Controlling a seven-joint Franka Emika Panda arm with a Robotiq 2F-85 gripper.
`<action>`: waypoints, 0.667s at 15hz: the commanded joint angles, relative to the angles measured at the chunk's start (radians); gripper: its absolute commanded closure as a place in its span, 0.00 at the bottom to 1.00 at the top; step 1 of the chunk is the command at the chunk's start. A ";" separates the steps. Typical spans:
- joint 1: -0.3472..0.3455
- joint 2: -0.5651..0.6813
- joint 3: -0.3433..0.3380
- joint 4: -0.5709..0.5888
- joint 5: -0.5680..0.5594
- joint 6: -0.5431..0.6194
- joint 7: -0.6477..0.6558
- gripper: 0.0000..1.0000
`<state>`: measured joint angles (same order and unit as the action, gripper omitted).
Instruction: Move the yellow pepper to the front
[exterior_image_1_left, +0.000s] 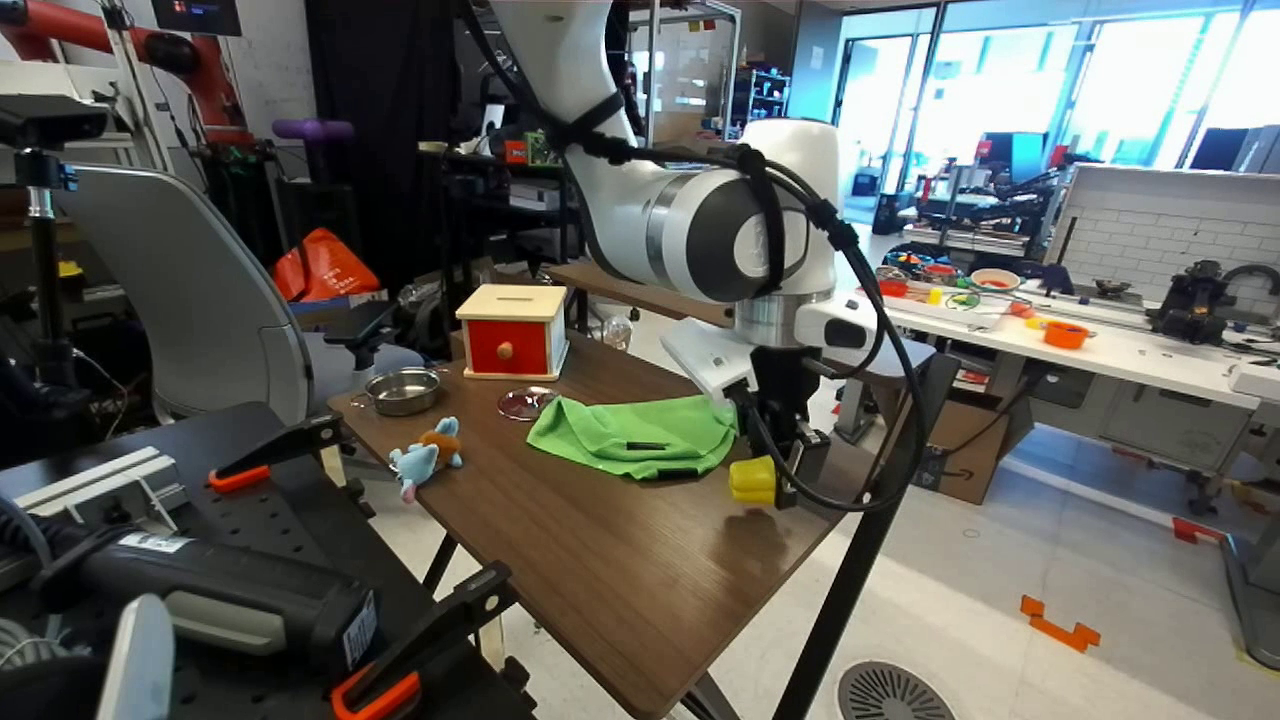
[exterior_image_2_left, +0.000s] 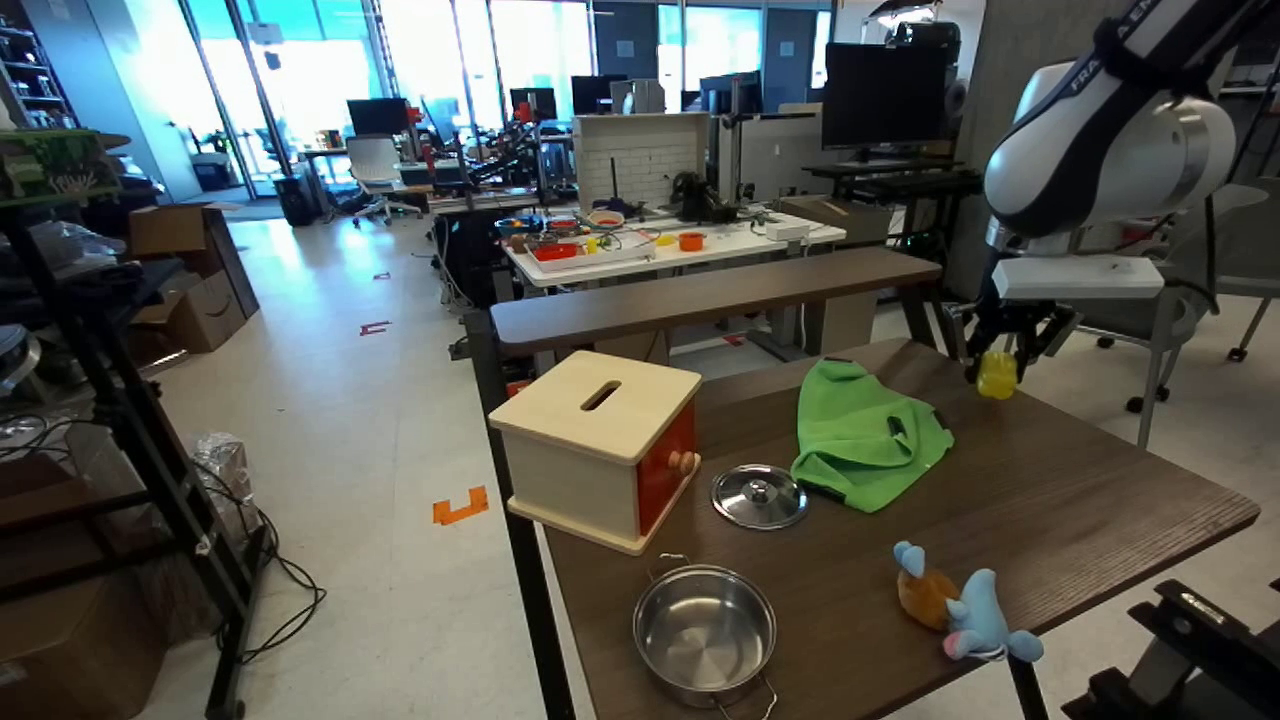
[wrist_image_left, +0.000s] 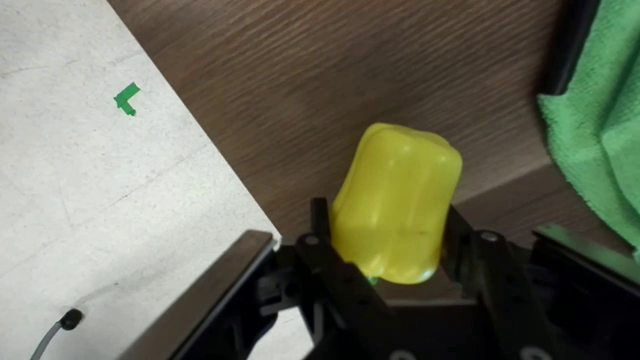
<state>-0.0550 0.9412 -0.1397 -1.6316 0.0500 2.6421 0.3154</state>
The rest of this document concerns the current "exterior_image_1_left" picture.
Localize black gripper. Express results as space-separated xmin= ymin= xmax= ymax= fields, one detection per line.
xmin=750 ymin=340 xmax=841 ymax=513

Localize black slanted stand pole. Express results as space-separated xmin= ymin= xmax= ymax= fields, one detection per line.
xmin=769 ymin=348 xmax=968 ymax=720

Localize green cloth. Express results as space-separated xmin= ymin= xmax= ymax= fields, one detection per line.
xmin=523 ymin=392 xmax=739 ymax=485

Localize large brown cardboard box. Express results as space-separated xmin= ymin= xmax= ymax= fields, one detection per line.
xmin=916 ymin=387 xmax=1035 ymax=508

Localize round floor drain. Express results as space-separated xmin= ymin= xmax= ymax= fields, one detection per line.
xmin=837 ymin=657 xmax=959 ymax=720

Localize wooden box with red drawer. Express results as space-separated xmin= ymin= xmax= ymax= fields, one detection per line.
xmin=454 ymin=281 xmax=571 ymax=382

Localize orange bowl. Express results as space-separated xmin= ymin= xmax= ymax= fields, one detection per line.
xmin=1041 ymin=315 xmax=1096 ymax=355

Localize long white work table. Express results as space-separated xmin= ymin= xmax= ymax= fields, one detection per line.
xmin=852 ymin=270 xmax=1280 ymax=516

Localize blue plush toy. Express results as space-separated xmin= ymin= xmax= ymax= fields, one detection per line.
xmin=386 ymin=412 xmax=470 ymax=503

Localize stainless steel pot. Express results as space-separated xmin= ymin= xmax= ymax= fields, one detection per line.
xmin=360 ymin=362 xmax=449 ymax=419

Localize white pegboard panel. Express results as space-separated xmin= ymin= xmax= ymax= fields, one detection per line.
xmin=1043 ymin=159 xmax=1280 ymax=303

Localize black machine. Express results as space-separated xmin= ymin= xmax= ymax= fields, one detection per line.
xmin=1148 ymin=255 xmax=1280 ymax=348

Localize orange bag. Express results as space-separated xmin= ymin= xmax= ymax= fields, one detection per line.
xmin=269 ymin=225 xmax=386 ymax=308

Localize grey office chair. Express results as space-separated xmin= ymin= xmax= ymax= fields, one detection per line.
xmin=57 ymin=159 xmax=352 ymax=432

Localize black perforated workbench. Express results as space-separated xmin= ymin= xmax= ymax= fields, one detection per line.
xmin=0 ymin=394 xmax=538 ymax=720

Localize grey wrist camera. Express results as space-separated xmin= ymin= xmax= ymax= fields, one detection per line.
xmin=661 ymin=315 xmax=758 ymax=401

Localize black clamp with orange handle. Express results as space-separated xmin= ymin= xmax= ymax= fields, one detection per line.
xmin=204 ymin=409 xmax=344 ymax=501
xmin=329 ymin=554 xmax=519 ymax=720

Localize black tripod with camera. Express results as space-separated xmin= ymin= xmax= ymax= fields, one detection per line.
xmin=0 ymin=58 xmax=111 ymax=443

